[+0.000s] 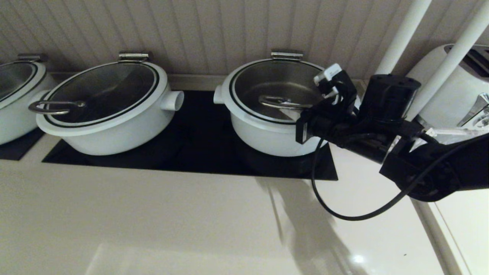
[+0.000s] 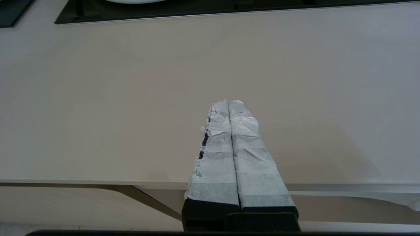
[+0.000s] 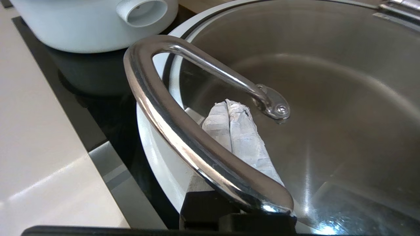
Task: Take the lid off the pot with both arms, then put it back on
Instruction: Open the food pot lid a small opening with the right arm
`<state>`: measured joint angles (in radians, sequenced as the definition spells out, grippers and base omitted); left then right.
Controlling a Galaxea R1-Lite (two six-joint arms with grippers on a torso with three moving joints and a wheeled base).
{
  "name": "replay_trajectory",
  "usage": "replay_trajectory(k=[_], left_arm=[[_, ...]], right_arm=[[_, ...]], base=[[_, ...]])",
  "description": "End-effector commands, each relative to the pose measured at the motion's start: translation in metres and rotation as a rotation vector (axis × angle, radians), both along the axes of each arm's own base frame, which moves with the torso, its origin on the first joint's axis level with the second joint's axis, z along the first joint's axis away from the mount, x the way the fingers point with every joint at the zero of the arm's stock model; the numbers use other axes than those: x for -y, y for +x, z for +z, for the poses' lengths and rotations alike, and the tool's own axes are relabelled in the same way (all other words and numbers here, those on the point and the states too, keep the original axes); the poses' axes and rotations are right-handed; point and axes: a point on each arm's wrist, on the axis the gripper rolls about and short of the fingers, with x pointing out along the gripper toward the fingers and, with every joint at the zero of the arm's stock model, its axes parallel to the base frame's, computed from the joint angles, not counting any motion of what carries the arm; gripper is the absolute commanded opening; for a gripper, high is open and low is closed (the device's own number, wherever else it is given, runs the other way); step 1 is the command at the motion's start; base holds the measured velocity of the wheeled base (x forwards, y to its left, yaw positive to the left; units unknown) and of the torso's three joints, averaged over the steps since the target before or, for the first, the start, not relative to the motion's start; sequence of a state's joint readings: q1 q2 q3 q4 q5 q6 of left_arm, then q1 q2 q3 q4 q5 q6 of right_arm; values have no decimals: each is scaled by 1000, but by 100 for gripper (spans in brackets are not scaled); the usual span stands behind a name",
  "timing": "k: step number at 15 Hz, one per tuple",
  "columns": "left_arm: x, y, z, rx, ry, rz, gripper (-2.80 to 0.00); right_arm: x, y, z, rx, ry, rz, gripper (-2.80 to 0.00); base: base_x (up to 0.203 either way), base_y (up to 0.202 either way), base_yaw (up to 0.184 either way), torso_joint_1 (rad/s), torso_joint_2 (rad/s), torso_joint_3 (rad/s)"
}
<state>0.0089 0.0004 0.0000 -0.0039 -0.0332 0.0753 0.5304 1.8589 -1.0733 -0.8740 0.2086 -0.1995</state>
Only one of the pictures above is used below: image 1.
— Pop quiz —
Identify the glass lid with white rim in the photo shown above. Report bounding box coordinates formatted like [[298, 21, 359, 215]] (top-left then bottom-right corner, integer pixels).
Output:
[[225, 58, 344, 134], [0, 61, 48, 111], [29, 61, 168, 137]]

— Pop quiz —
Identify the large black induction cooktop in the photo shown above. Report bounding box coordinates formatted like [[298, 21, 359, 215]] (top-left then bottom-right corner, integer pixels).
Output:
[[42, 91, 338, 181]]

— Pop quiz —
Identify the white pot with steel insert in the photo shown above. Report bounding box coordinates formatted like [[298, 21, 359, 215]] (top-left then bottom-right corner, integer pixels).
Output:
[[36, 52, 185, 156], [0, 54, 58, 146], [213, 51, 358, 157]]

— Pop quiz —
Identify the white slanted pole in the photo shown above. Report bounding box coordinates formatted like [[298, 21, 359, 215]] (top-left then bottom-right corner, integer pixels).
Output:
[[407, 0, 489, 121], [374, 0, 432, 76]]

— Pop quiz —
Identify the clear acrylic sign holder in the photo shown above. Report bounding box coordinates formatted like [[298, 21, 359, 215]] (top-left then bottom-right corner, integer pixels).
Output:
[[424, 127, 489, 145]]

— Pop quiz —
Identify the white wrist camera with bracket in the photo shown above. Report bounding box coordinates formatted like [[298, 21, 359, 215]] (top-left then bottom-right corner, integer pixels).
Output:
[[313, 63, 358, 110]]

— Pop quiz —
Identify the white toaster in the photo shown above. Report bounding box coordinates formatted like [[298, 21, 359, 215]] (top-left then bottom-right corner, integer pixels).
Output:
[[405, 44, 489, 128]]

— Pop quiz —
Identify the small black induction cooktop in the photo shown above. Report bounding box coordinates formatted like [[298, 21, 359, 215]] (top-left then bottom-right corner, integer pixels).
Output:
[[0, 128, 46, 161]]

